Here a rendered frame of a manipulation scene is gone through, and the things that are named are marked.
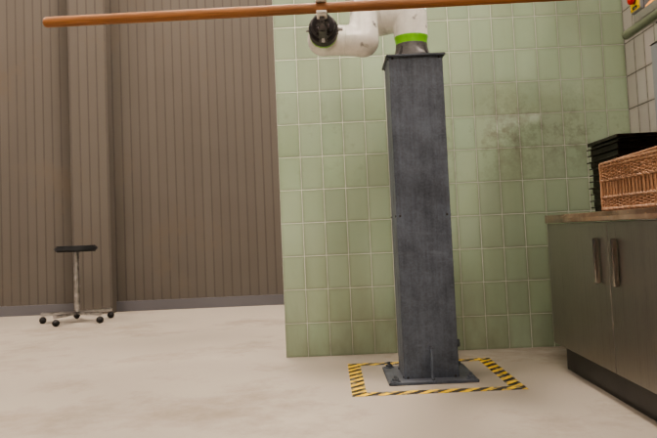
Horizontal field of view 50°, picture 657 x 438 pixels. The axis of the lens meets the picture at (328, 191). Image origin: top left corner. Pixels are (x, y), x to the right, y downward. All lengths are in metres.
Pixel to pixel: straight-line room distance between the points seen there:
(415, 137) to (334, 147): 0.68
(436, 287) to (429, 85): 0.75
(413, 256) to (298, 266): 0.76
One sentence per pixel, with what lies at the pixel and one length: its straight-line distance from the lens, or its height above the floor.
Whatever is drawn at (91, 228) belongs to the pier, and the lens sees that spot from 5.83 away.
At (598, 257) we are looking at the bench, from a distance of 2.33.
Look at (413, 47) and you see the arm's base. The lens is 2.74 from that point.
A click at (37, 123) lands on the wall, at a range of 6.17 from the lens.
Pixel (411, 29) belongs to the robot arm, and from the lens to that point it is 2.76.
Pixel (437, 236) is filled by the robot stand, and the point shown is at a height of 0.52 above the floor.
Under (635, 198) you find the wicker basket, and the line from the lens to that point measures 2.19.
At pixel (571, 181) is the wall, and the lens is 3.38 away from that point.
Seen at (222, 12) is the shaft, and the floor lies 1.19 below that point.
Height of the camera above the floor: 0.55
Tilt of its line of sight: 3 degrees up
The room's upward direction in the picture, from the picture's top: 2 degrees counter-clockwise
